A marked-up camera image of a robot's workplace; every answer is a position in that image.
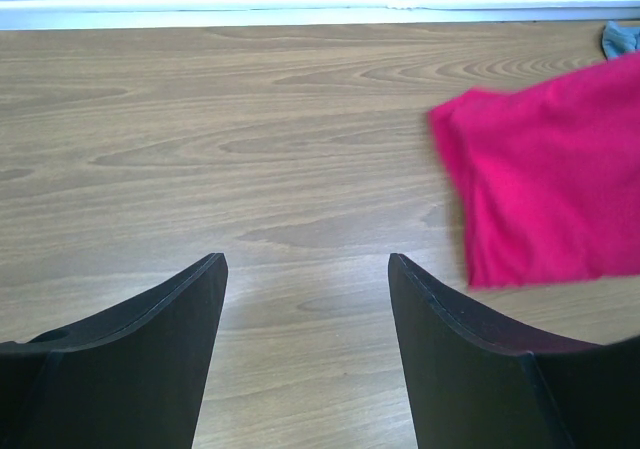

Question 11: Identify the aluminium frame rail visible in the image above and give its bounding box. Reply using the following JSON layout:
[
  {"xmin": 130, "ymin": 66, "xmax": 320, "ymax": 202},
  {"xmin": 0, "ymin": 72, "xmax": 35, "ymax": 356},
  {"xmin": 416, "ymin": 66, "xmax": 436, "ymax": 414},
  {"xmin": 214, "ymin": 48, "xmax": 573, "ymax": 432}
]
[{"xmin": 1, "ymin": 0, "xmax": 639, "ymax": 31}]

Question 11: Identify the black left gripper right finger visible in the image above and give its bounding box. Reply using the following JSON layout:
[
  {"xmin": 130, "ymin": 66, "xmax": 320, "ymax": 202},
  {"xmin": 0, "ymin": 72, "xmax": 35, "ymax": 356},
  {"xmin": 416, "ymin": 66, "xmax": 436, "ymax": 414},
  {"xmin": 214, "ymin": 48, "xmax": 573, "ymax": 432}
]
[{"xmin": 388, "ymin": 254, "xmax": 639, "ymax": 448}]

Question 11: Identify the magenta t shirt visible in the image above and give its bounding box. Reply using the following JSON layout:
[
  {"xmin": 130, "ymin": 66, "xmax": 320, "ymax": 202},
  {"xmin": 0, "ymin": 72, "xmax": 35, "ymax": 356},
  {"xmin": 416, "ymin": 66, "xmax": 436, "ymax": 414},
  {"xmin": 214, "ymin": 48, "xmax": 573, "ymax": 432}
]
[{"xmin": 428, "ymin": 53, "xmax": 639, "ymax": 288}]

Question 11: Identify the grey blue folded t shirt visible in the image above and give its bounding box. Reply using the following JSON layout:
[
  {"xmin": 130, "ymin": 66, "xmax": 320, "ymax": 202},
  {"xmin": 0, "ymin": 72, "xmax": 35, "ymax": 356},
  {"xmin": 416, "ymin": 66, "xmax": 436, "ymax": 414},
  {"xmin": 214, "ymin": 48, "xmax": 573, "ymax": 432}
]
[{"xmin": 601, "ymin": 21, "xmax": 640, "ymax": 60}]

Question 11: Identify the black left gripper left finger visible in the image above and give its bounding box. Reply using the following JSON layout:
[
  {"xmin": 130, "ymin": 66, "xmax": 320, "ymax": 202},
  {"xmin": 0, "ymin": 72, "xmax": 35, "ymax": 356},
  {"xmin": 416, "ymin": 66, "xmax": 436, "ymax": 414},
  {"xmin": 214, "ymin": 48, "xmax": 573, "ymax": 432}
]
[{"xmin": 1, "ymin": 253, "xmax": 228, "ymax": 448}]

